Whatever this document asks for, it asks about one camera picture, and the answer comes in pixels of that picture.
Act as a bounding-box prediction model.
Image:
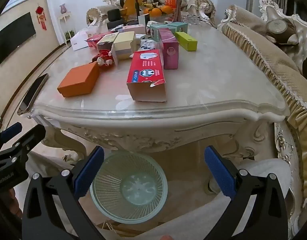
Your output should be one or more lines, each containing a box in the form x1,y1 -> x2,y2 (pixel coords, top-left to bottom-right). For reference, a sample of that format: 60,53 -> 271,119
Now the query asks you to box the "glass vase with flowers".
168,0 -> 197,23

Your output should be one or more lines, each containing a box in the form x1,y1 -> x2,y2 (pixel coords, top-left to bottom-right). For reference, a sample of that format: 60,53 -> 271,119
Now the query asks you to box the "ornate silver armchair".
258,0 -> 307,75

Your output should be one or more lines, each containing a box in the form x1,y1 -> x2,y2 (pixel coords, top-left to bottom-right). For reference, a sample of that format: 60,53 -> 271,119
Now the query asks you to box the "white flat box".
70,29 -> 90,51

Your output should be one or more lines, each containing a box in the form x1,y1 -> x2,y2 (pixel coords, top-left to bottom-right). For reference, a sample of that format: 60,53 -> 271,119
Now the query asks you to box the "lime green box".
174,31 -> 197,51

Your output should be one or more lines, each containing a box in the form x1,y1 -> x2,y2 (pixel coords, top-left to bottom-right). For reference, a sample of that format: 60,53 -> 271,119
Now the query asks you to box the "pale yellow box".
111,31 -> 136,60

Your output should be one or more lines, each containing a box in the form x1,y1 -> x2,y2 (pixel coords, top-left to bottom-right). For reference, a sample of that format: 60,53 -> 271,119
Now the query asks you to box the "white box with dark front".
138,14 -> 150,27

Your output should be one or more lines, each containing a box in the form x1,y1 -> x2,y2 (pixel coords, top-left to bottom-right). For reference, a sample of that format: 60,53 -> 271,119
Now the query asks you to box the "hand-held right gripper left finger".
22,146 -> 105,240

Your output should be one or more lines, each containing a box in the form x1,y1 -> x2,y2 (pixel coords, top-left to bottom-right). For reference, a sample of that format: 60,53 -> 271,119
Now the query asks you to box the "potted plant on stand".
64,29 -> 76,46

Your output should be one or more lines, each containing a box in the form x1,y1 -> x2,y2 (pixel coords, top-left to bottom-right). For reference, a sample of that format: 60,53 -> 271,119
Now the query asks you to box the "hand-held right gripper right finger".
204,145 -> 289,240

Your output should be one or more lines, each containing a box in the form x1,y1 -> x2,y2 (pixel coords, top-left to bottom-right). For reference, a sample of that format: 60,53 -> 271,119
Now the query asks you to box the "brown and silver cushion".
265,17 -> 299,46

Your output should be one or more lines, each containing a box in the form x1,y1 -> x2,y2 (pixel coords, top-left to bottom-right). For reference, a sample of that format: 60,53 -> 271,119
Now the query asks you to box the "crumpled red wrapper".
91,49 -> 114,67

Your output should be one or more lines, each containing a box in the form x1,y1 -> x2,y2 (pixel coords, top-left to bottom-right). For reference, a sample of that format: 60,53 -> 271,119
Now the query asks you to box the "black wall television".
0,12 -> 36,64

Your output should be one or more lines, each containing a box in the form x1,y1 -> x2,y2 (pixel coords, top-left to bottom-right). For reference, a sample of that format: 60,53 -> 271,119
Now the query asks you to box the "red hanging knot decoration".
35,4 -> 47,30

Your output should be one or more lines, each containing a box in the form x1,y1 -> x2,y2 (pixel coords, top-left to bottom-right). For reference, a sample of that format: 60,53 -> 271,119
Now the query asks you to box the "orange cardboard box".
57,62 -> 100,98

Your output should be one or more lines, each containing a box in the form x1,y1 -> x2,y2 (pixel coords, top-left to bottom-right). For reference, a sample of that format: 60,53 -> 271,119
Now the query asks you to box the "black smartphone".
17,73 -> 49,115

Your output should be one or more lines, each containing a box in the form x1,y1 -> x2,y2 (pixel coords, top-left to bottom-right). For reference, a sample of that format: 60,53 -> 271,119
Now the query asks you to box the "black and white printed bag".
140,39 -> 164,55

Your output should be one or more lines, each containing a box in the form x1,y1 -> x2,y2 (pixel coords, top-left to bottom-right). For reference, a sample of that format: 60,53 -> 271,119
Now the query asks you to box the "pink box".
122,24 -> 146,34

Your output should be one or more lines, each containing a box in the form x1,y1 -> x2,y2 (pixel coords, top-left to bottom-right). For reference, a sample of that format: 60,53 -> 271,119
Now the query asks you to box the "ornate white table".
28,12 -> 290,198

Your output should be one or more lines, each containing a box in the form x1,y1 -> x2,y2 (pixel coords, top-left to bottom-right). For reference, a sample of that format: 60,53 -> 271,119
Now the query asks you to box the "small teal box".
168,22 -> 188,34

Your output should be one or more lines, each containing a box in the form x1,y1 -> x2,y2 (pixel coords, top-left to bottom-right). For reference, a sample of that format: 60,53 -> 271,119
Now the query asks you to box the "green mesh waste basket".
90,151 -> 169,224

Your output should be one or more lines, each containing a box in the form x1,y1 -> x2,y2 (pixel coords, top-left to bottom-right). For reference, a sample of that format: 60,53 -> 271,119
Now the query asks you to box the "sofa with gold fringed cover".
217,4 -> 307,230

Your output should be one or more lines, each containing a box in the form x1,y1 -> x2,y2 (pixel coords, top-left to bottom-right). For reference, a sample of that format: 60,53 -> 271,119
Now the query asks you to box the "person's left forearm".
6,187 -> 24,219

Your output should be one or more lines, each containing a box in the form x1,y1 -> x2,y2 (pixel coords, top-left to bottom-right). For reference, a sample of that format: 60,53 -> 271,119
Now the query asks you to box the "magenta box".
159,29 -> 180,70

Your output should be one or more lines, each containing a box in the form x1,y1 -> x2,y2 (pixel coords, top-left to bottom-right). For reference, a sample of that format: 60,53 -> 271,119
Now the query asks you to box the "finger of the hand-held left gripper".
0,124 -> 47,173
0,122 -> 22,150

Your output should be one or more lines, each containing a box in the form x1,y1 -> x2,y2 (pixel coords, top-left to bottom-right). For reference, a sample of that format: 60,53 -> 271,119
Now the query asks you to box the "orange paper bag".
123,0 -> 150,20

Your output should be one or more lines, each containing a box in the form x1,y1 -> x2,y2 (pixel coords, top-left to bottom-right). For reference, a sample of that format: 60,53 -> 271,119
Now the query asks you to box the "black speaker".
107,9 -> 124,30

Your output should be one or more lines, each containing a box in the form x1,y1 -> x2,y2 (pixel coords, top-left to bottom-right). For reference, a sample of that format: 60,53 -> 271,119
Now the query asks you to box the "red and white box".
126,49 -> 167,102

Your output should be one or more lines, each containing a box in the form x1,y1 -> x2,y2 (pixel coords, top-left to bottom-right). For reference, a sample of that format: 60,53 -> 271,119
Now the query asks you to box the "clear glass dish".
181,14 -> 201,25

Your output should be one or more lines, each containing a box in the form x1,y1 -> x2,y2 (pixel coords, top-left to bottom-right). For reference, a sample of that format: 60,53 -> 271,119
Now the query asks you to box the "tall teal box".
150,24 -> 175,43

